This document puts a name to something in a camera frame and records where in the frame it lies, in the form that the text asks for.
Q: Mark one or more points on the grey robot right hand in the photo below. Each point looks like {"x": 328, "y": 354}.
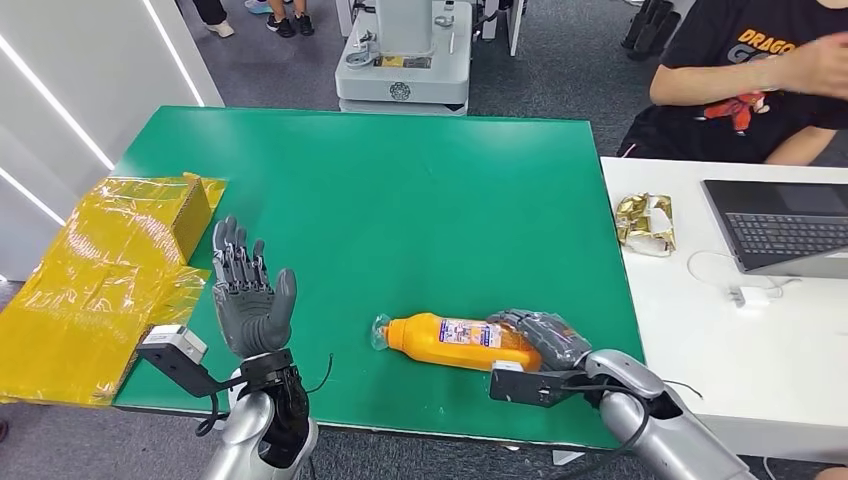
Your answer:
{"x": 553, "y": 341}

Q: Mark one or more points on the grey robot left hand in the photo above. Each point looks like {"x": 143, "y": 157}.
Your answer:
{"x": 252, "y": 318}

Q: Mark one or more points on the orange juice bottle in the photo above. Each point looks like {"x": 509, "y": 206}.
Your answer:
{"x": 437, "y": 348}

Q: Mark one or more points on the person's left forearm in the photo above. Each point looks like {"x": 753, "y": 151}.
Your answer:
{"x": 798, "y": 147}

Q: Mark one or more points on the person's right forearm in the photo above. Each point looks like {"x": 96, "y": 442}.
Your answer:
{"x": 715, "y": 83}

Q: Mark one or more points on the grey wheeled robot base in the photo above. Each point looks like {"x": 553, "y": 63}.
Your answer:
{"x": 411, "y": 79}

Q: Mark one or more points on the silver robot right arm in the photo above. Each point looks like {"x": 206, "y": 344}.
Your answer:
{"x": 662, "y": 430}

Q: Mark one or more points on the crumpled gold wrapper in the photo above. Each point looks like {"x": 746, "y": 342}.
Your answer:
{"x": 642, "y": 222}

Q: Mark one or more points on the white desk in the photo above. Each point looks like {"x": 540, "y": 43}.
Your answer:
{"x": 715, "y": 371}

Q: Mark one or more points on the yellow film-wrapped cardboard box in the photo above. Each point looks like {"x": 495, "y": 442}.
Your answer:
{"x": 86, "y": 265}

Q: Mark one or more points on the green table mat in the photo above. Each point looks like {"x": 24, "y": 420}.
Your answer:
{"x": 397, "y": 199}

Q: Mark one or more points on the white charger adapter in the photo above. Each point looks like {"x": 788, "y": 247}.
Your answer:
{"x": 750, "y": 297}

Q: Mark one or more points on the dark grey laptop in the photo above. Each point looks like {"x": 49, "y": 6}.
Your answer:
{"x": 782, "y": 232}

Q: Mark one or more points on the standing person with black shoes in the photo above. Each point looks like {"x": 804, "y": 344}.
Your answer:
{"x": 288, "y": 25}

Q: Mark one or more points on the standing person with white shoe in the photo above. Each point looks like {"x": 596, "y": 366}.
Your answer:
{"x": 215, "y": 16}

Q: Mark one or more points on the light blue shoe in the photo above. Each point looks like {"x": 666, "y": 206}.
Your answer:
{"x": 257, "y": 5}

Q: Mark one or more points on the black stand legs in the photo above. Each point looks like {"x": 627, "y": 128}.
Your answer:
{"x": 652, "y": 30}

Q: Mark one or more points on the person's right hand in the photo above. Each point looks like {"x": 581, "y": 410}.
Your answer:
{"x": 818, "y": 66}

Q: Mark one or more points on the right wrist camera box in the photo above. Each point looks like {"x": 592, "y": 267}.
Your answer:
{"x": 523, "y": 387}

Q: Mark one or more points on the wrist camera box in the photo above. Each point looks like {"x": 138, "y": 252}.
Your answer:
{"x": 523, "y": 387}
{"x": 169, "y": 341}

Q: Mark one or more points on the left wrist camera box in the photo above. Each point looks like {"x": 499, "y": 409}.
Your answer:
{"x": 169, "y": 341}

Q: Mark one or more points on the white metal frame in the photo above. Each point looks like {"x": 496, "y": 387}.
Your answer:
{"x": 515, "y": 26}

